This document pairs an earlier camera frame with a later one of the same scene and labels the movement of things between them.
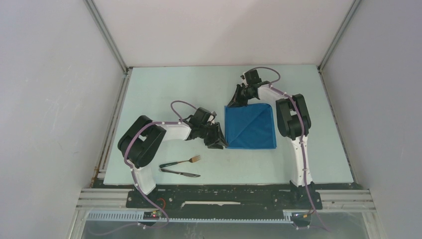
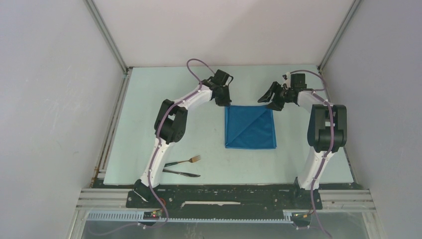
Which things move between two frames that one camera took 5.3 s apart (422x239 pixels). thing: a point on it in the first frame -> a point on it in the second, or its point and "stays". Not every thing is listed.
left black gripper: [217, 131] -> [226, 102]
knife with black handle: [188, 174] stays
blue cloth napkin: [250, 127] stays
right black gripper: [236, 100] -> [276, 104]
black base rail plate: [268, 202] stays
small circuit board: [154, 215] stays
